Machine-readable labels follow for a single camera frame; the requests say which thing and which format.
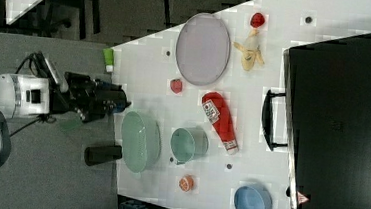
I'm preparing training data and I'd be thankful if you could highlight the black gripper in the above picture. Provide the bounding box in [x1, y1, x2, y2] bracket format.
[50, 72, 131, 123]

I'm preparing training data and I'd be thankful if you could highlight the red plush ketchup bottle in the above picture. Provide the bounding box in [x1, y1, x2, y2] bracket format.
[202, 92, 239, 155]

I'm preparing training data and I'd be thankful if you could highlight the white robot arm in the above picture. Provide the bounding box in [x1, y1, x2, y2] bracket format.
[0, 72, 130, 123]

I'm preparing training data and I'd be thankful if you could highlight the green perforated strainer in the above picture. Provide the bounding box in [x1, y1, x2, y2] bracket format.
[121, 111, 161, 173]

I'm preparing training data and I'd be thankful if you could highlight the green white tube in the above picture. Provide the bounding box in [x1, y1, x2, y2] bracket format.
[103, 48, 114, 73]

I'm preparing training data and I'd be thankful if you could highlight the red strawberry near plate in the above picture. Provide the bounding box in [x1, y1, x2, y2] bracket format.
[170, 79, 183, 94]

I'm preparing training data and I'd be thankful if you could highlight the green cup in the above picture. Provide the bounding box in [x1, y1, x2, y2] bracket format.
[170, 127, 209, 165]

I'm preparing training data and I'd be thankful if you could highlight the grey round plate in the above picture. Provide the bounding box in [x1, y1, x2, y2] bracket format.
[175, 13, 230, 86]

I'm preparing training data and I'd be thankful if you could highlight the orange slice toy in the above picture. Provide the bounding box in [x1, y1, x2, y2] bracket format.
[178, 175, 195, 192]

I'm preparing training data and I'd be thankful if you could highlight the red strawberry near banana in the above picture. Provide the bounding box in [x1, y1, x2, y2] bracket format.
[250, 13, 265, 28]

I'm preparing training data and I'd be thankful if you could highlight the blue bowl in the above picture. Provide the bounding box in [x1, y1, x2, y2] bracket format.
[234, 183, 273, 209]

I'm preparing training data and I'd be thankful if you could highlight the black toaster oven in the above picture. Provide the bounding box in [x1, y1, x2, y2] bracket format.
[254, 18, 371, 209]

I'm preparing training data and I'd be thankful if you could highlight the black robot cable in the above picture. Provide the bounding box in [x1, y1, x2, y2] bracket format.
[8, 49, 65, 142]

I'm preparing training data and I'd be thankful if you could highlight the black cylinder post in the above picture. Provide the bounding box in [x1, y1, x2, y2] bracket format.
[84, 145, 122, 166]

